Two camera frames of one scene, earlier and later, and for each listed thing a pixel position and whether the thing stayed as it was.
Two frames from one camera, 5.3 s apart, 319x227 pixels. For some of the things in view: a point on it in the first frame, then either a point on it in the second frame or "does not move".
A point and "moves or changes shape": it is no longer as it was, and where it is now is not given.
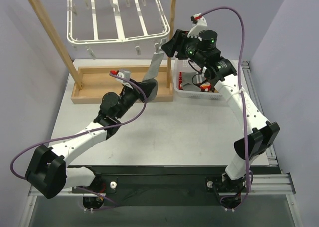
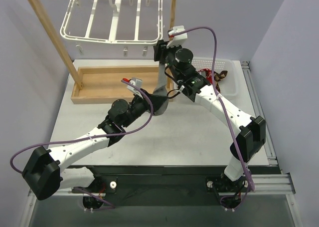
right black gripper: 179,45 -> 160,52
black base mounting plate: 160,186 does not move
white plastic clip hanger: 134,20 moves or changes shape
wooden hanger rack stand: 88,82 does not move
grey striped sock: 152,73 -> 161,90
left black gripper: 139,89 -> 148,101
